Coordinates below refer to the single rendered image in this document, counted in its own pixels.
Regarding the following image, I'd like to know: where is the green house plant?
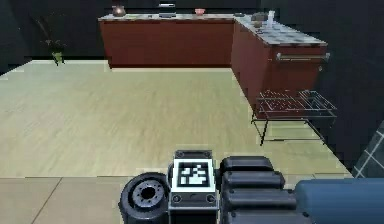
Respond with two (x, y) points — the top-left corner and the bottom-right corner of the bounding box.
(35, 16), (68, 67)

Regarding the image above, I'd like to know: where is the metal wire rack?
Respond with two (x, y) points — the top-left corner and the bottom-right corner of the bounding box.
(250, 89), (338, 147)

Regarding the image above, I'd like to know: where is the white dispenser bottle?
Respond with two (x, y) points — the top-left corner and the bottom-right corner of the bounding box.
(266, 10), (276, 30)

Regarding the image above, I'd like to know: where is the blue sofa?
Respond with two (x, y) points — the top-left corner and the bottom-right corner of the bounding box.
(294, 177), (384, 224)

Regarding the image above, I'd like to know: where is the black toaster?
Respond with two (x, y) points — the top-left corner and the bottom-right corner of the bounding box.
(158, 3), (177, 19)

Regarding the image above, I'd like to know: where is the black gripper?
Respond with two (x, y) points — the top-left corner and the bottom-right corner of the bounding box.
(118, 172), (172, 224)

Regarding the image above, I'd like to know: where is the copper kettle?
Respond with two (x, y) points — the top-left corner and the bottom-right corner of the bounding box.
(111, 4), (127, 18)

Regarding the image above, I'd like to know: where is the red-brown kitchen counter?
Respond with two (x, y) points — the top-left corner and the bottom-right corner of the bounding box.
(97, 12), (331, 116)

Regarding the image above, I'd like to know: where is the silver towel bar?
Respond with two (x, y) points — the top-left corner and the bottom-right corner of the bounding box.
(275, 52), (331, 63)

